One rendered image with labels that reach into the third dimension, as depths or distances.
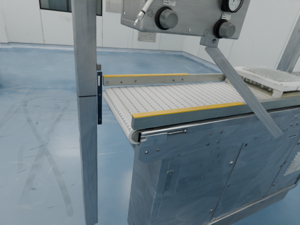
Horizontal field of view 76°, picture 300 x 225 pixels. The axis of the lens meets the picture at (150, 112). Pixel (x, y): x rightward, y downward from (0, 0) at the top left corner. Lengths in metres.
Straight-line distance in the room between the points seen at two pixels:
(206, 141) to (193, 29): 0.34
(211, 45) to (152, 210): 0.59
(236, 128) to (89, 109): 0.49
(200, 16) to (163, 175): 0.48
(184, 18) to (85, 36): 0.35
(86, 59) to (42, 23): 4.90
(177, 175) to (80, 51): 0.51
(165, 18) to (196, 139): 0.36
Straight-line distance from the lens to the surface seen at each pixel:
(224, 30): 0.39
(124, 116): 0.50
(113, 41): 5.69
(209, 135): 0.59
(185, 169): 0.72
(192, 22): 0.37
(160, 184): 0.69
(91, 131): 0.75
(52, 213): 1.39
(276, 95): 0.81
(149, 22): 0.33
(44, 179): 1.58
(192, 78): 0.81
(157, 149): 0.50
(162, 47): 6.23
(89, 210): 1.07
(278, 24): 4.44
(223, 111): 0.57
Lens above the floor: 1.11
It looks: 28 degrees down
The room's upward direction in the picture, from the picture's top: 8 degrees clockwise
